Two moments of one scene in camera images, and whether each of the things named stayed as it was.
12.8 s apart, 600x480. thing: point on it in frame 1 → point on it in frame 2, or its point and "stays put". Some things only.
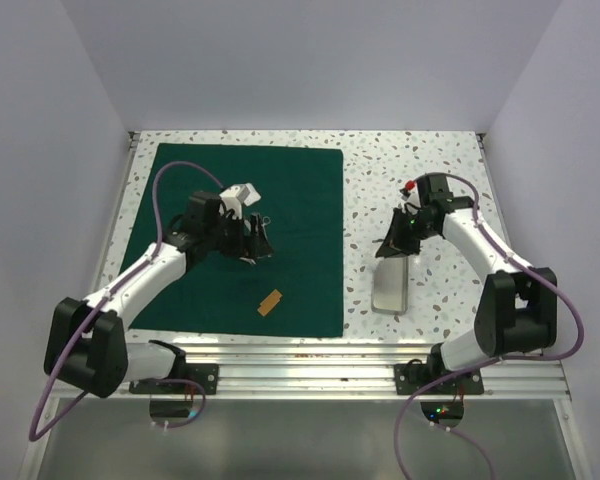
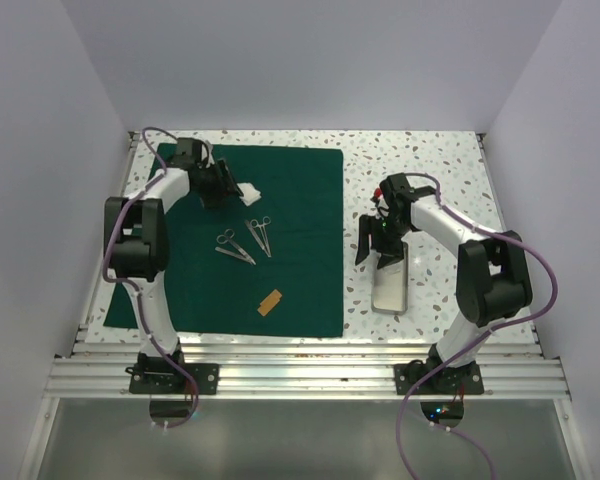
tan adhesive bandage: [269, 303] stays put
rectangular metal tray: [390, 286] stays put
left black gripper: [259, 245] → [225, 186]
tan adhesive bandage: [267, 305] stays put
